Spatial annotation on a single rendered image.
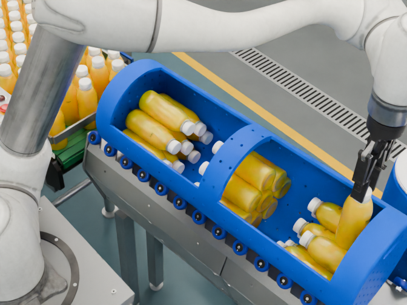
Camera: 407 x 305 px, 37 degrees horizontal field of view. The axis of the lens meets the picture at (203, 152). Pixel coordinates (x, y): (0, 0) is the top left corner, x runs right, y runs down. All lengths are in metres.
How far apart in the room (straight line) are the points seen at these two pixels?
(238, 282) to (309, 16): 0.84
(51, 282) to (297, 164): 0.71
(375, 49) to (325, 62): 2.79
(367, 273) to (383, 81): 0.45
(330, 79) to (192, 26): 2.90
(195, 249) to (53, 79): 0.77
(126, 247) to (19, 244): 1.02
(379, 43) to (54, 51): 0.59
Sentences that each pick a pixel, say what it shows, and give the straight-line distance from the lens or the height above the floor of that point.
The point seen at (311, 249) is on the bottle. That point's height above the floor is 1.11.
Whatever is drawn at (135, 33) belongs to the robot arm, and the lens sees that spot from 0.94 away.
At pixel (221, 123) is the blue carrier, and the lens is 1.82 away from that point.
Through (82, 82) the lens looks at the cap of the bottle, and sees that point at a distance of 1.97.
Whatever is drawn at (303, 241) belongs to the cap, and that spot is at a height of 1.11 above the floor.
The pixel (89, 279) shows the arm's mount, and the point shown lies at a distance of 1.48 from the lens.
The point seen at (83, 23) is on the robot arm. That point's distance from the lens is 0.93.
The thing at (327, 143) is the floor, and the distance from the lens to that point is 3.39.
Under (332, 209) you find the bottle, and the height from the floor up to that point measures 1.13.
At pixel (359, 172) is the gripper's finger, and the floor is 1.40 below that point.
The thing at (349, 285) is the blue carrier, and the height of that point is 1.15.
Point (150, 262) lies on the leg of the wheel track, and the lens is 2.56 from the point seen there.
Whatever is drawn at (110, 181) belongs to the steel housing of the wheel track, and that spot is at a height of 0.86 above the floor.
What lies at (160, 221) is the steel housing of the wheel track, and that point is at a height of 0.86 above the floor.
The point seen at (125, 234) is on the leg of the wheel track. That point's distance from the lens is 2.22.
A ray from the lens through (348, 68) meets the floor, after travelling 3.94.
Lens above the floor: 2.30
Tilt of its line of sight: 45 degrees down
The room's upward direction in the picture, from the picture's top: 3 degrees clockwise
